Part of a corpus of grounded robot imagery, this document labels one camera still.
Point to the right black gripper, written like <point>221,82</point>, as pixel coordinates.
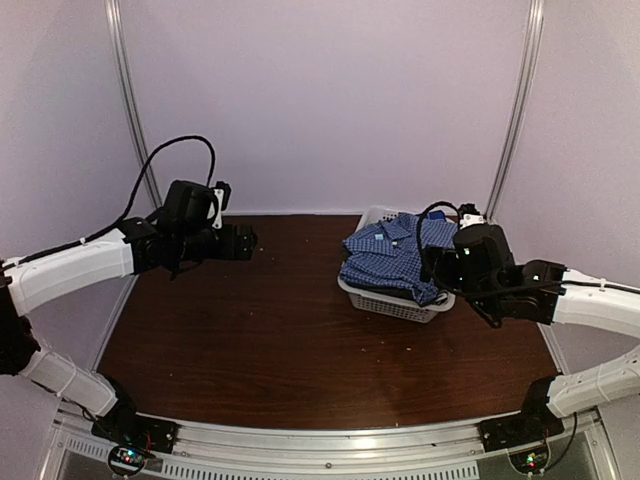
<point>432,254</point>

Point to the blue plaid long sleeve shirt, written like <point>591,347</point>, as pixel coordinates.
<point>384,255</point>

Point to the left aluminium frame post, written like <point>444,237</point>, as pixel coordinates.
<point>123,71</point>

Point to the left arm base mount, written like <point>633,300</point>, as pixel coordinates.
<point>138,441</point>

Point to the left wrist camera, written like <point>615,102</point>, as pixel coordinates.
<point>221,194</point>

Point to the right aluminium frame post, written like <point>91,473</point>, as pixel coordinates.
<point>529,60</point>

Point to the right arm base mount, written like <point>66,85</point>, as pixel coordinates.
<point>525,437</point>

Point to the aluminium frame post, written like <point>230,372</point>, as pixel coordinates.
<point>529,60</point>
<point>123,71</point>

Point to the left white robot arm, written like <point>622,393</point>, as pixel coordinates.
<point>185,231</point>

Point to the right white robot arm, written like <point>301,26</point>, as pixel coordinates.
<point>479,268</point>

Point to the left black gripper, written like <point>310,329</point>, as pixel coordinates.
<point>228,251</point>

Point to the white plastic laundry basket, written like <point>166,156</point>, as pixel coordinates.
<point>392,306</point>

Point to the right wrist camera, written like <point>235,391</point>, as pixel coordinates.
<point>469,215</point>

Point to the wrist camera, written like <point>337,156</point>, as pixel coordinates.
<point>469,215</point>
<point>221,194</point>

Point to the dark blue plaid shirt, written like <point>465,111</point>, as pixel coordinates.
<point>437,215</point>

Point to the aluminium front rail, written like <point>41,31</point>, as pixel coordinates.
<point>451,450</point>

